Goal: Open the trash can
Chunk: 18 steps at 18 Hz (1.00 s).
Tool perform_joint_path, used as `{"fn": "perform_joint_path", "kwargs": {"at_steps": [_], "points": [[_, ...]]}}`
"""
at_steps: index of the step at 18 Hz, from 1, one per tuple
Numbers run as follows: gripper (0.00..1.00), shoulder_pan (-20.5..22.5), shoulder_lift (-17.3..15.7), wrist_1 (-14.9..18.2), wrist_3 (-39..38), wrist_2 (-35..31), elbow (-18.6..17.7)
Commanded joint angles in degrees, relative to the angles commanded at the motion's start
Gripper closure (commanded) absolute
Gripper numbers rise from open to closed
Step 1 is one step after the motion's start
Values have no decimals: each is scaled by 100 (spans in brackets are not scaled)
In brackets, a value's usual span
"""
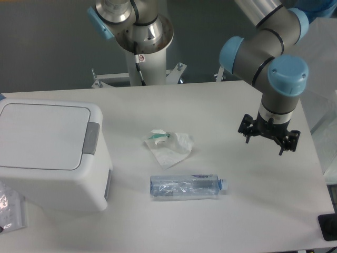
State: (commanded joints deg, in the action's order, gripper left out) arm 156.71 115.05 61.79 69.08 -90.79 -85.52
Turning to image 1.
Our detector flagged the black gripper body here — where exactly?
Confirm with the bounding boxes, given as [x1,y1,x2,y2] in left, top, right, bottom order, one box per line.
[253,116,288,139]

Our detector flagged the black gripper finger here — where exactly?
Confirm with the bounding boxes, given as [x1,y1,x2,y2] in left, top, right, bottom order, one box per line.
[273,130,301,155]
[238,114,260,143]

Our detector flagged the white plastic trash can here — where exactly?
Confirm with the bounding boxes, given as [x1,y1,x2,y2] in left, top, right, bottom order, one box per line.
[1,98,113,212]

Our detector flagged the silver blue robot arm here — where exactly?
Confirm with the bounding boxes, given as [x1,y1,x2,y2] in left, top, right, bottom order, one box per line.
[87,1,309,152]

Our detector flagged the crumpled white plastic wrapper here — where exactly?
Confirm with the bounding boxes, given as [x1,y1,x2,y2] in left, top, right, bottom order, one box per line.
[143,129,194,170]

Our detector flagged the clear plastic water bottle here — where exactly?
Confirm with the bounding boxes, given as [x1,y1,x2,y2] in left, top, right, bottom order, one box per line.
[150,174,228,197]

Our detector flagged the black device at edge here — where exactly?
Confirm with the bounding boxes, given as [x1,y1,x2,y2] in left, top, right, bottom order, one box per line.
[318,213,336,241]

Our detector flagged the translucent plastic storage box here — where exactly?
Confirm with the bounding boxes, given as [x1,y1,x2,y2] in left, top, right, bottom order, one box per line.
[294,18,336,185]

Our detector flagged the blue plastic bag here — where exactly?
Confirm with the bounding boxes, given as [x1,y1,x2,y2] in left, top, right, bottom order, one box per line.
[294,0,336,23]

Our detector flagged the clear plastic bag packet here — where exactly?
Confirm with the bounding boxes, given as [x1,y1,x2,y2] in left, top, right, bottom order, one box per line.
[1,182,27,234]

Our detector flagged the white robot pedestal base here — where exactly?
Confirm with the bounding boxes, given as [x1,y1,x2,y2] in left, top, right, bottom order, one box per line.
[91,15,227,89]

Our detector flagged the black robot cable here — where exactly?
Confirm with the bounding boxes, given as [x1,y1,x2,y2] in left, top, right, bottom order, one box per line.
[133,42,147,86]

